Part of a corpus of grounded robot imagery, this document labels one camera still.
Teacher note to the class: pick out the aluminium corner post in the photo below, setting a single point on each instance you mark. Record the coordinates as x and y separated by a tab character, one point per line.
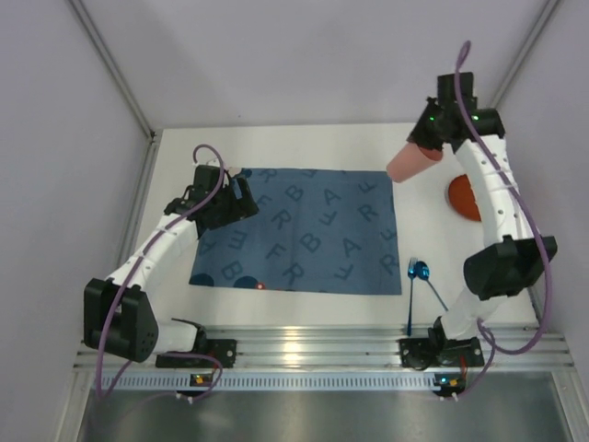
519	26
106	57

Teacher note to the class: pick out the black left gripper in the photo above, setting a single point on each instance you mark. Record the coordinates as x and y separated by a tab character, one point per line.
244	199

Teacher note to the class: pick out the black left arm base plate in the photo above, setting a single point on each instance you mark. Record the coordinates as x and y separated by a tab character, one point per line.
223	350

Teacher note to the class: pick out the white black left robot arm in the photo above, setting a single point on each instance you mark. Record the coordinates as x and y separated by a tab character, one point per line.
119	310

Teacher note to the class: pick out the right aluminium corner post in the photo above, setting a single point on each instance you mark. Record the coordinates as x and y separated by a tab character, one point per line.
519	26

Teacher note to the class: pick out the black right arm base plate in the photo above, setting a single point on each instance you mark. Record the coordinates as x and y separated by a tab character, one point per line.
435	350

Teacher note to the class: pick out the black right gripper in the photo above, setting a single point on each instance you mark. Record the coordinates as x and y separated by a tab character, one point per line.
423	138

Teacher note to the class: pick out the left aluminium corner post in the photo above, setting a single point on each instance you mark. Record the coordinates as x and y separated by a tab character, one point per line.
106	57

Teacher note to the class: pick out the pink plastic cup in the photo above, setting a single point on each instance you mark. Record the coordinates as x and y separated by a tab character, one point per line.
410	161

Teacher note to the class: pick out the perforated grey cable duct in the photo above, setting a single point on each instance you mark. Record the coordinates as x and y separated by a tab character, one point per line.
275	381

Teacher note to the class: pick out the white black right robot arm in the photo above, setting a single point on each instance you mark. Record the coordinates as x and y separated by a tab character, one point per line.
514	252

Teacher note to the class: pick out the blue metal spoon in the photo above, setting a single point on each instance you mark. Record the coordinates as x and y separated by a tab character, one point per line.
423	272

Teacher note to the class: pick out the aluminium rail frame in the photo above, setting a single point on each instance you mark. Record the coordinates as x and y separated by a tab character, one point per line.
419	236

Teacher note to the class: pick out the red plastic plate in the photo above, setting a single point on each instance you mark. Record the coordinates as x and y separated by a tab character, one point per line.
461	198

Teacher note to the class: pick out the blue letter-print placemat cloth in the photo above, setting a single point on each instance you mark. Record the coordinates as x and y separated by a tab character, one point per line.
317	230

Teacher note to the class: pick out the blue metal fork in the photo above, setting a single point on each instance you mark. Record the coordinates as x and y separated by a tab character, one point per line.
412	276

